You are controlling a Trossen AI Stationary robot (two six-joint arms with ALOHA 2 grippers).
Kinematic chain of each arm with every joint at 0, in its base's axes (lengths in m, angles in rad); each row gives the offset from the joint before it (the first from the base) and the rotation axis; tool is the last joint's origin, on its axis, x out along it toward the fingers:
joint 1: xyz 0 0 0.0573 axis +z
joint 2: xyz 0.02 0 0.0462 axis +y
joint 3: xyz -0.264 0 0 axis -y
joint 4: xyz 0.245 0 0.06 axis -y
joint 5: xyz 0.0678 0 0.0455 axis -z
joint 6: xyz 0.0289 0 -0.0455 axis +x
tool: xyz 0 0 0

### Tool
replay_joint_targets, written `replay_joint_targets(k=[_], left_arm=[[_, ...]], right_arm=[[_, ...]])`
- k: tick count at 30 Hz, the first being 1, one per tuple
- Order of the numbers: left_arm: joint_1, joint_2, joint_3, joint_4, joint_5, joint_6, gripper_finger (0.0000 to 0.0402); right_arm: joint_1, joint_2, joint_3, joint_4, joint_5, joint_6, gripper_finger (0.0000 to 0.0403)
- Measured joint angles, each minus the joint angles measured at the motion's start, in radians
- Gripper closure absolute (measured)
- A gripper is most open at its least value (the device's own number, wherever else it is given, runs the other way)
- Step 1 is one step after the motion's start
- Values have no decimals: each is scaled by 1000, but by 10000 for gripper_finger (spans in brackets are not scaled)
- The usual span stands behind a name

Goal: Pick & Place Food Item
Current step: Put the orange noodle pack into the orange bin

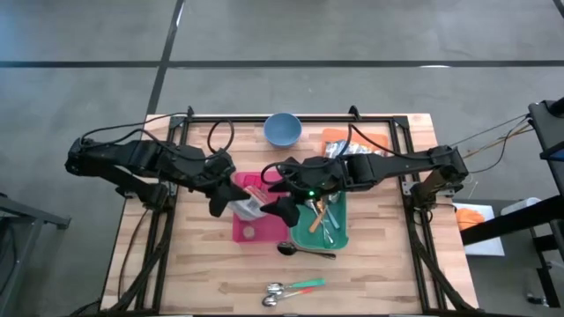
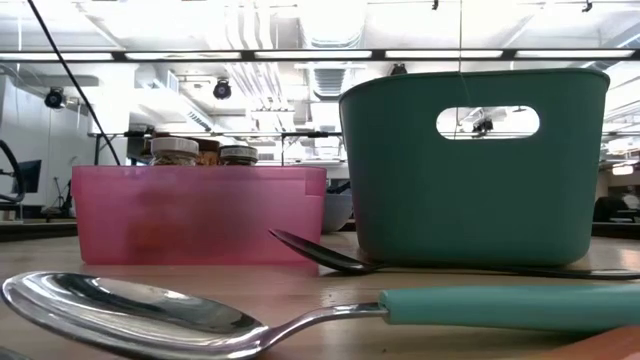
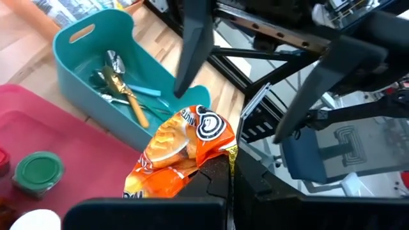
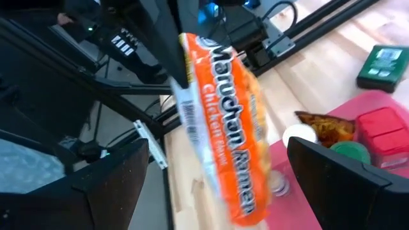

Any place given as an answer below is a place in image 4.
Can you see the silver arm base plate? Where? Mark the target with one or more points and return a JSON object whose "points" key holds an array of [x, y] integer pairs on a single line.
{"points": [[282, 44]]}

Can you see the person's hand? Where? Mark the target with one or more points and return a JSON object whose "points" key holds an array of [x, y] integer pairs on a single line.
{"points": [[64, 19]]}

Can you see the black table frame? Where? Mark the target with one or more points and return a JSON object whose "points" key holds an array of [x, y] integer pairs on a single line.
{"points": [[319, 35]]}

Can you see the black box with white lights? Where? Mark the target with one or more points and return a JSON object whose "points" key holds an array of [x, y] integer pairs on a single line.
{"points": [[123, 43]]}

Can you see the silver metal bracket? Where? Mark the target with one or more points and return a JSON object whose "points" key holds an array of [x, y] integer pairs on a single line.
{"points": [[151, 145]]}

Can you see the green-capped spice jar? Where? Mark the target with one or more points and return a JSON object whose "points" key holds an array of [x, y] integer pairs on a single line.
{"points": [[350, 151]]}

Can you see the green spice box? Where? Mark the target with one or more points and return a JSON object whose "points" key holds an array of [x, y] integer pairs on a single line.
{"points": [[380, 73]]}

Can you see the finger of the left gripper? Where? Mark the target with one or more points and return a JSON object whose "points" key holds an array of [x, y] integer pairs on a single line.
{"points": [[166, 28]]}

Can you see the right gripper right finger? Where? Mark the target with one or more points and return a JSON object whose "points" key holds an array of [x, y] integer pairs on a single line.
{"points": [[351, 198]]}

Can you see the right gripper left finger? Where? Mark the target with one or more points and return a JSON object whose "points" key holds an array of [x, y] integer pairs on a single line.
{"points": [[80, 204]]}

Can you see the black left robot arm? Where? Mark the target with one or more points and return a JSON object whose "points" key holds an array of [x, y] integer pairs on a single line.
{"points": [[246, 28]]}

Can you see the brown orange spice pouch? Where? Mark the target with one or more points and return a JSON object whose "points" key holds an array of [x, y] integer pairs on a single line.
{"points": [[329, 127]]}

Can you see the orange chicken ramen packet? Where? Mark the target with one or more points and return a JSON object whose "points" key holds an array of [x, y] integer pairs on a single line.
{"points": [[223, 127]]}

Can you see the pink plastic tray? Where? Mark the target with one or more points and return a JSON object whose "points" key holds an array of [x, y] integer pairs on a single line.
{"points": [[287, 211]]}

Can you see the white-capped spice jar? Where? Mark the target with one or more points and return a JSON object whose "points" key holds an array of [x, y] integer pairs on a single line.
{"points": [[298, 132]]}

